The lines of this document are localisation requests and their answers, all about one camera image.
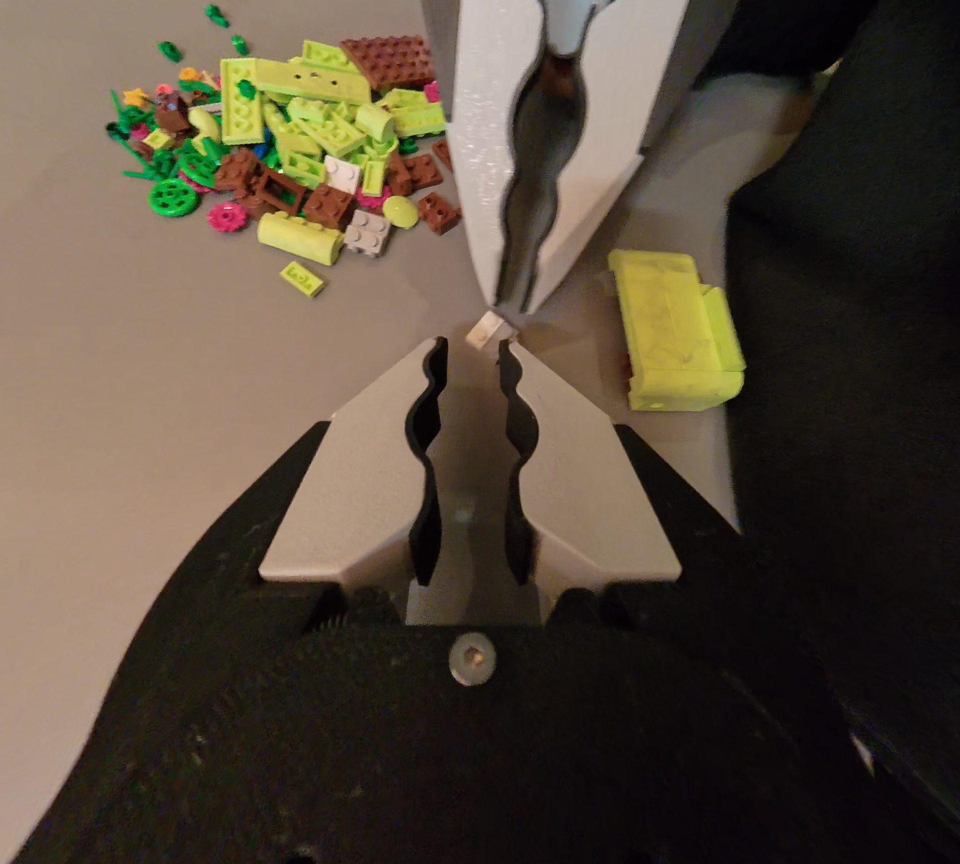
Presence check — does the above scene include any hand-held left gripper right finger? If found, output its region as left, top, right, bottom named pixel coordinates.
left=497, top=339, right=684, bottom=618

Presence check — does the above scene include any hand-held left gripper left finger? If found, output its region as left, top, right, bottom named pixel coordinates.
left=258, top=337, right=450, bottom=618

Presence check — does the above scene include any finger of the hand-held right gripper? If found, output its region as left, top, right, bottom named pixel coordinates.
left=453, top=0, right=546, bottom=306
left=517, top=0, right=693, bottom=316

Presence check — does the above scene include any large lime brick assembly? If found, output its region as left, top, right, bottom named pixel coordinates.
left=605, top=248, right=748, bottom=414

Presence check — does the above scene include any brown square brick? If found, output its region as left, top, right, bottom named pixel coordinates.
left=301, top=182, right=358, bottom=232

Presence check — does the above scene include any light grey brick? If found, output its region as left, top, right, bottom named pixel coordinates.
left=464, top=310, right=521, bottom=350

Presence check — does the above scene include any small lime plate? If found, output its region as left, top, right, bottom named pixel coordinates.
left=279, top=260, right=330, bottom=300

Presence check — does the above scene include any person's right hand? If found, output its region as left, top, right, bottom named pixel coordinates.
left=543, top=50, right=582, bottom=94

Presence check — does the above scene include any pile of loose toy bricks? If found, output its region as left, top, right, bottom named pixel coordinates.
left=105, top=2, right=459, bottom=235

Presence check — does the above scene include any lime curved slope piece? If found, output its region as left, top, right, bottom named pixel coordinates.
left=256, top=212, right=347, bottom=267

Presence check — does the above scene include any person's black jacket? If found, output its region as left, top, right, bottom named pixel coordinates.
left=722, top=0, right=960, bottom=864

